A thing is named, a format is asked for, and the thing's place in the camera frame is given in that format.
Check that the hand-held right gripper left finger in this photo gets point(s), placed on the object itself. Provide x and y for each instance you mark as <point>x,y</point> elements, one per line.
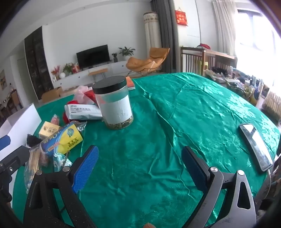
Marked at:
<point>85,168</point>

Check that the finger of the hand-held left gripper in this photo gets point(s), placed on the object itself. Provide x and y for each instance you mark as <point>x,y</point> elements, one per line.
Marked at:
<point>4,143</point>
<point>16,155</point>

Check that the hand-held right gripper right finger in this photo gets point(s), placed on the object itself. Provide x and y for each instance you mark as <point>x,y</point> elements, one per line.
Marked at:
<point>195,168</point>

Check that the black mesh sponge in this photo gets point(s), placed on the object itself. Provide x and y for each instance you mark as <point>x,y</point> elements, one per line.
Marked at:
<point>33,141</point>

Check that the white storage box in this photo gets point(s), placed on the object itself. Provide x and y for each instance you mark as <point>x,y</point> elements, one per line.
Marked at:
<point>22,122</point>

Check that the person's right hand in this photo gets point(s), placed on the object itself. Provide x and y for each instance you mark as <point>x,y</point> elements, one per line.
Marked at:
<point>149,225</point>

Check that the pack of bamboo sticks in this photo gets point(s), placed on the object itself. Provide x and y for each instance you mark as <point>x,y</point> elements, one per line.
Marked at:
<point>34,160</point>

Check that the teal patterned packet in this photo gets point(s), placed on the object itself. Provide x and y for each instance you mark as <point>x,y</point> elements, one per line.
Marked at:
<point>59,162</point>

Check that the blue yellow tissue packet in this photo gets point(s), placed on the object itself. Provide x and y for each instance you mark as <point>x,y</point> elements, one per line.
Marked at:
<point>70,140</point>

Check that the small yellow box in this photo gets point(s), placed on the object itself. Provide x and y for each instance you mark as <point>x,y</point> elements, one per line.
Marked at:
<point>49,129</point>

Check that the silver foil packet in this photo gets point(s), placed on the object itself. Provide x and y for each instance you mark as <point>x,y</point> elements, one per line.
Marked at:
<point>80,126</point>

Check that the wooden dining chair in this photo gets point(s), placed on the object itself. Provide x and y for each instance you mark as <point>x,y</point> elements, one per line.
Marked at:
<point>15,98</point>

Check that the red round object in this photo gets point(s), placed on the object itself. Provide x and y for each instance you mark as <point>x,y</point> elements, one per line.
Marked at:
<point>67,116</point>

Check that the white wet wipes packet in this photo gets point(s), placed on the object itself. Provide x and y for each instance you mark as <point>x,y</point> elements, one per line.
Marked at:
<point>83,111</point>

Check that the green satin tablecloth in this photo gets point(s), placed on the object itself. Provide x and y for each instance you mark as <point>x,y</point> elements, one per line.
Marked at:
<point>153,120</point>

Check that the smartphone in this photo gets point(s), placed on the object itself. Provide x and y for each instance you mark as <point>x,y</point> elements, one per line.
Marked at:
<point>255,144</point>

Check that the cardboard box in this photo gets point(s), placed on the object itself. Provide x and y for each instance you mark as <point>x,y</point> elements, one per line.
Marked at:
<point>51,94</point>

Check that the clear jar with black lid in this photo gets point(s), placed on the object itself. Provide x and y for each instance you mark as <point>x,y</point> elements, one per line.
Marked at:
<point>116,107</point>

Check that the dark bookcase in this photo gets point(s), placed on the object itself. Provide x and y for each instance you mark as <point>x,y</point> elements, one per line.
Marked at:
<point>38,63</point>

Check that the red flowers in vase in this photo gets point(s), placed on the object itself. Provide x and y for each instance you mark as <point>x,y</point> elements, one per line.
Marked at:
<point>55,71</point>

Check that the round white vase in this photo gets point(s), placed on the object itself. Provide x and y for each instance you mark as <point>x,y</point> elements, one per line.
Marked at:
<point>62,75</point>

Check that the orange book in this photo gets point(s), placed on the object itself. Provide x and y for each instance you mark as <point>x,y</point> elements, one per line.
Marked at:
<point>130,84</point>

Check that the windowsill clutter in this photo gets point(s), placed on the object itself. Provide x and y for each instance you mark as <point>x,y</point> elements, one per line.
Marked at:
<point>237,81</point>

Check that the wooden stool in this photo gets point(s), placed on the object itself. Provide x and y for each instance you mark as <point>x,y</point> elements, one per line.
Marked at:
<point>97,71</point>

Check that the leafy green plant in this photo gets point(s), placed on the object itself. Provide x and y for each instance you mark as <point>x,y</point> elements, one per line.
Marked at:
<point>68,68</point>

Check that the red gift bag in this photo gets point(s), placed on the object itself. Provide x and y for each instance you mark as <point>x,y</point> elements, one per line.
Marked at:
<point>76,68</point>

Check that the radiator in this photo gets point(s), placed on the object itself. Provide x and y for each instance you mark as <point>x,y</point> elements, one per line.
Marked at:
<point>273,103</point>

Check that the white television cabinet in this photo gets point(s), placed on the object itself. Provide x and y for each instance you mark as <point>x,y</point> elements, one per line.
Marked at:
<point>118,66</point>

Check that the black television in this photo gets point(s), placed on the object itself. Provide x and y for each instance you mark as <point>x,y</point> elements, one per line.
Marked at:
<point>93,56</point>

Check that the small potted plant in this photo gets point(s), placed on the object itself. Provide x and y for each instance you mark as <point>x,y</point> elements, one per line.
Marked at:
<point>114,57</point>

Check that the orange lounge chair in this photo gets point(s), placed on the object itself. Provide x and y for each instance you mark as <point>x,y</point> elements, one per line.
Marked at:
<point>142,63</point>

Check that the large potted plant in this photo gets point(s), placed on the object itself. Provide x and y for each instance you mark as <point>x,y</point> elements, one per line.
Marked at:
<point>126,52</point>

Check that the red cloth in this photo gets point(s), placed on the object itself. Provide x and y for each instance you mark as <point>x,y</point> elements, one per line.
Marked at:
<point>204,46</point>

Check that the grey curtain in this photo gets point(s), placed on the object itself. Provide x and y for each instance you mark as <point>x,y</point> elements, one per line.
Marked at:
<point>166,32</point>

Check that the window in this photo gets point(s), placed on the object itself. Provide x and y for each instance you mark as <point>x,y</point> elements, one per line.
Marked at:
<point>256,43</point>

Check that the standing air conditioner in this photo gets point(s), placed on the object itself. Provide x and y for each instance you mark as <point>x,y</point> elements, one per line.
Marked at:
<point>151,32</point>

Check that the white curtain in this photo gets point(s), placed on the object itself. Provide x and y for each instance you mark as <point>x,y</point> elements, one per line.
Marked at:
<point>225,26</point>

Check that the wall picture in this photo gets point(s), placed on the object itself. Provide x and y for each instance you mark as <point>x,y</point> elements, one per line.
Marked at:
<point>2,80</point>

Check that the red wall hanging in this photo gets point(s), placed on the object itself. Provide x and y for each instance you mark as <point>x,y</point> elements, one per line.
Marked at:
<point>181,17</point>

